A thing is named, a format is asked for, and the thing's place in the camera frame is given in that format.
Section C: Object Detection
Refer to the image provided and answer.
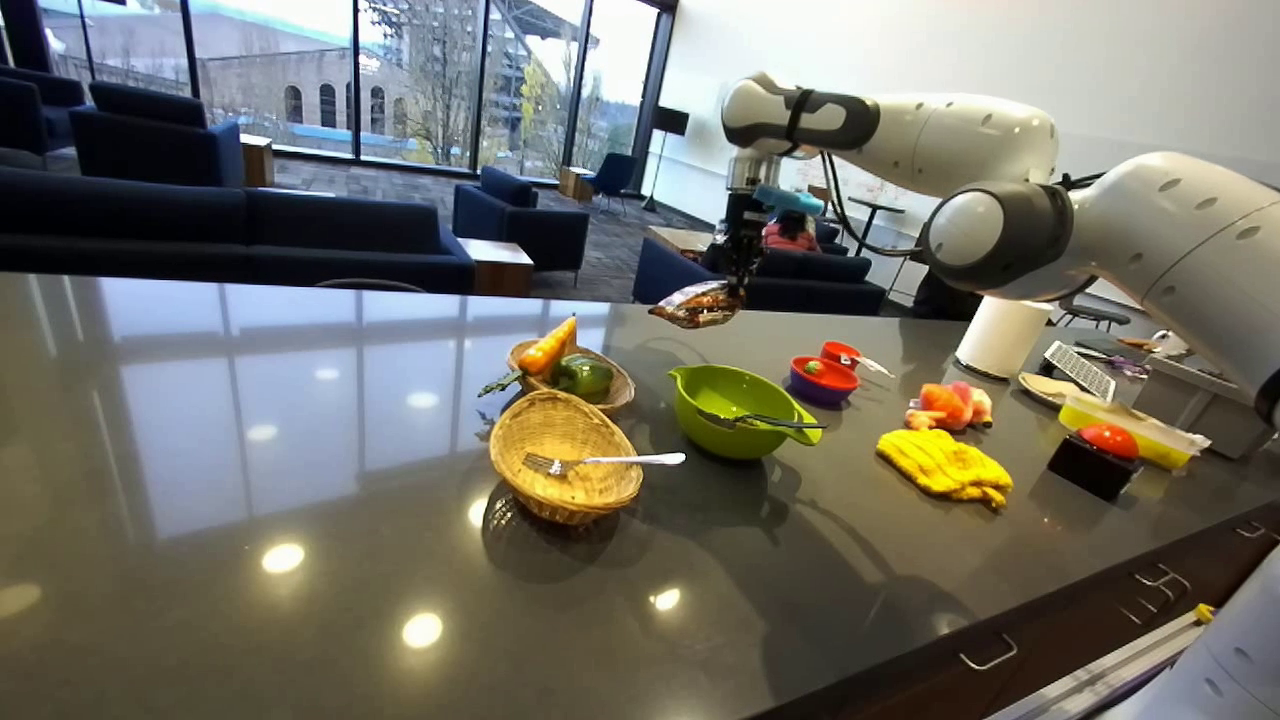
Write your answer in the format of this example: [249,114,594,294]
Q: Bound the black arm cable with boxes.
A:
[817,150,940,266]

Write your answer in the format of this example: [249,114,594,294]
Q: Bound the yellow clear plastic container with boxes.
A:
[1056,392,1216,477]

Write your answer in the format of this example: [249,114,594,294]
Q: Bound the white paper towel roll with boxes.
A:
[953,294,1059,383]

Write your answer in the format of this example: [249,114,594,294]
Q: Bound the white paper sheets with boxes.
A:
[1100,553,1280,720]

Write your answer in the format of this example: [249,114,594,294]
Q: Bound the small dark blue chair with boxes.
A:
[589,150,645,200]

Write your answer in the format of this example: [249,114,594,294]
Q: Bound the dark blue armchair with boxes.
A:
[450,163,595,275]

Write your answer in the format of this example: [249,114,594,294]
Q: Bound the white top side table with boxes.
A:
[456,231,541,297]

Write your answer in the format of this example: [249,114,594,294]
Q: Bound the orange toy carrot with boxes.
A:
[514,313,583,383]

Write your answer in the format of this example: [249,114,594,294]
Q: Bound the low wooden coffee table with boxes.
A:
[645,219,732,262]

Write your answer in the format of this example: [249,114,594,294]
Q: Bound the person in pink top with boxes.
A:
[755,209,819,262]

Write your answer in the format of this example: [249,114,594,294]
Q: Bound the dark blue low sofa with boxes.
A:
[629,231,893,322]

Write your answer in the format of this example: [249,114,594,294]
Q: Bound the metal spoon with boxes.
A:
[521,446,692,485]

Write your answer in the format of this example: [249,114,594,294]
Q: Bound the white plate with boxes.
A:
[1016,369,1091,407]

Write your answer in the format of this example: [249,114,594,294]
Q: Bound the large wicker basket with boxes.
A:
[486,383,650,527]

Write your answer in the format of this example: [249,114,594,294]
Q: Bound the red toy ball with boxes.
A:
[1075,422,1144,467]

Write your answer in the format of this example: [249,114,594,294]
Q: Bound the long dark blue sofa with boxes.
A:
[0,159,479,297]

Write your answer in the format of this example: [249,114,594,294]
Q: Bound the grey plastic bin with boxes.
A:
[1131,355,1274,466]

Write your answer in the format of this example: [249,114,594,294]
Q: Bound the black speaker on stand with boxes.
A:
[645,106,695,209]

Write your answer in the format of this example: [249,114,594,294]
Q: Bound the brown bread piece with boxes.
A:
[645,273,746,332]

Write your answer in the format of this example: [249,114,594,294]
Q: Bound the green plastic utensil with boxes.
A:
[715,405,829,450]

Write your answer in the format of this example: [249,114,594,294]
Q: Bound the yellow knitted cloth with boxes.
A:
[874,425,1016,517]

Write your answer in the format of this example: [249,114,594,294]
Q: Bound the small wicker basket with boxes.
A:
[504,335,640,416]

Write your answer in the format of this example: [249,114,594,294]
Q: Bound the white rod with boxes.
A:
[988,600,1219,720]

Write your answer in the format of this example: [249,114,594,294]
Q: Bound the pink orange plush toy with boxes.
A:
[901,380,1002,438]

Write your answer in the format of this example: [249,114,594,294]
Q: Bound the green toy fruit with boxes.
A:
[552,349,617,405]

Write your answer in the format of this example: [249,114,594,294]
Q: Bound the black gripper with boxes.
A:
[715,184,777,297]

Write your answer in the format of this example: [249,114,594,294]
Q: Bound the wire rack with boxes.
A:
[1042,335,1126,405]

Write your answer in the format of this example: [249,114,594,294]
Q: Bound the black block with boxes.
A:
[1044,438,1142,506]

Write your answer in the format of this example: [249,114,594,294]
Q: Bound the wooden box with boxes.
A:
[238,130,279,190]
[557,159,600,205]

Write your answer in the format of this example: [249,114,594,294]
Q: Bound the green plastic bowl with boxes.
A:
[666,359,829,466]

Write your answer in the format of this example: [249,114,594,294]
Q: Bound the red bowl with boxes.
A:
[783,354,860,413]

